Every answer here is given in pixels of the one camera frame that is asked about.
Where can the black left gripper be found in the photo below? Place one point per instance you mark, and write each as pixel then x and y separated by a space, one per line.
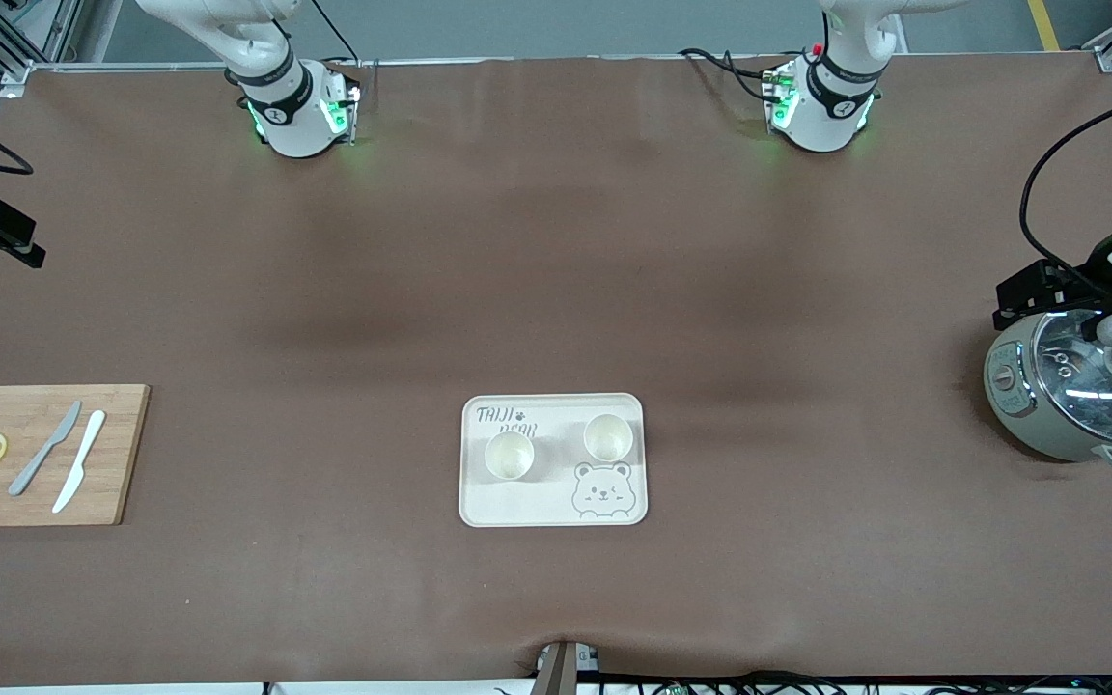
pixel 1080 281

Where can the white plastic cup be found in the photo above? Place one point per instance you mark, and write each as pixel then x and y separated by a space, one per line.
pixel 509 457
pixel 608 438

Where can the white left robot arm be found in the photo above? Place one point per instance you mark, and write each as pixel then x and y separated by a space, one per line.
pixel 826 116

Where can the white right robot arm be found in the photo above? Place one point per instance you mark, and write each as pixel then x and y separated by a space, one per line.
pixel 295 125

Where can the glass cooker lid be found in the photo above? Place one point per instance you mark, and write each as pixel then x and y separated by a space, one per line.
pixel 1087 386

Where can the grey-green rice cooker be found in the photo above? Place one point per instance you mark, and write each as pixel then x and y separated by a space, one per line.
pixel 1029 425

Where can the grey plastic knife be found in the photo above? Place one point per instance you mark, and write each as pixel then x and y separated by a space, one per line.
pixel 46 447

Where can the white plastic knife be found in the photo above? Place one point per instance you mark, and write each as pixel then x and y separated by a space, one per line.
pixel 79 461

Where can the wooden cutting board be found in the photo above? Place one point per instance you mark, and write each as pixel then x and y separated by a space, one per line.
pixel 122 463

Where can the brown table cover mat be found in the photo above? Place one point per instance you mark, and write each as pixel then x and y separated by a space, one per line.
pixel 556 241

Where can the white bear print tray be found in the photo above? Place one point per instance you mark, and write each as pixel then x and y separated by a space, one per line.
pixel 546 504

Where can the aluminium camera post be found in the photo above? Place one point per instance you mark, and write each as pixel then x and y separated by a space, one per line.
pixel 561 671

